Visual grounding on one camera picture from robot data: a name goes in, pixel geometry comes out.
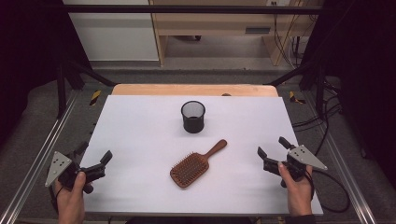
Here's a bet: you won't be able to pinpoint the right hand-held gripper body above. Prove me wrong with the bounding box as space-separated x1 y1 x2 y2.
262 144 329 189

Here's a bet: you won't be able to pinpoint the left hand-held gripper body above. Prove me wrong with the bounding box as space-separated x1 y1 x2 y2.
44 150 106 195

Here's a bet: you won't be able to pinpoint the brown wooden hairbrush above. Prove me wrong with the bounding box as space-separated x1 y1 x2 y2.
169 138 229 189

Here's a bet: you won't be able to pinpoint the black mesh cup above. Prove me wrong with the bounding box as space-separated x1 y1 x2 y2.
180 100 206 134

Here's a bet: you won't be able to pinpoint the person's left hand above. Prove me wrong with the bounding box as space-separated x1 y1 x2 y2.
54 171 94 224

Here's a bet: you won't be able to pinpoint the person's right hand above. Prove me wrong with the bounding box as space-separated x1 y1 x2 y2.
277 161 314 217

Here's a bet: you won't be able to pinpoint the yellow and black tape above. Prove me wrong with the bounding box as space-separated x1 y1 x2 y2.
89 90 103 107
289 91 308 105

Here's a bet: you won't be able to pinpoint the white board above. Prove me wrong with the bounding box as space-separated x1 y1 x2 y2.
79 94 324 217

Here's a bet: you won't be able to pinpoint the black metal stand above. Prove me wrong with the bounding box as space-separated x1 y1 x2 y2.
263 59 329 119
56 58 117 119

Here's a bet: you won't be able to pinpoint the wooden table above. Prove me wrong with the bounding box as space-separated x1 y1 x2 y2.
111 82 279 98

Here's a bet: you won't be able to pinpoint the black curtain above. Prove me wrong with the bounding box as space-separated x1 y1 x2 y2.
300 0 396 181
0 0 93 147

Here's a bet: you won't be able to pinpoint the white cabinet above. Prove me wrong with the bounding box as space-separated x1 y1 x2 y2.
61 0 161 63

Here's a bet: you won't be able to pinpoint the wooden desk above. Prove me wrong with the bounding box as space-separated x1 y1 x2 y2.
148 0 322 67

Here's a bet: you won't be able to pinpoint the black horizontal bar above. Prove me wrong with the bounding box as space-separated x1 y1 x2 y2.
61 4 325 15

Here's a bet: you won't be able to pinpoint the aluminium rail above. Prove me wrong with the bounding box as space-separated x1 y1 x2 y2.
0 89 79 224
302 91 378 224

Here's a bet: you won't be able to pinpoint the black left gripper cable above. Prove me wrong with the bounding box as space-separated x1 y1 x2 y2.
48 185 65 215

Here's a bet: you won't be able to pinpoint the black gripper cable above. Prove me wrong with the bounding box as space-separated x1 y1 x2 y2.
48 185 65 215
309 169 351 214

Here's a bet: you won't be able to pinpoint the black floor cables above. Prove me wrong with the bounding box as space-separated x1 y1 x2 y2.
290 76 345 157

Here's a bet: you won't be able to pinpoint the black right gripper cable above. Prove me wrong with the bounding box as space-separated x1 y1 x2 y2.
309 169 351 214

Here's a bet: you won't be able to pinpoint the hanging black cables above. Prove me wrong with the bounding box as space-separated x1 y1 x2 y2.
272 0 318 70

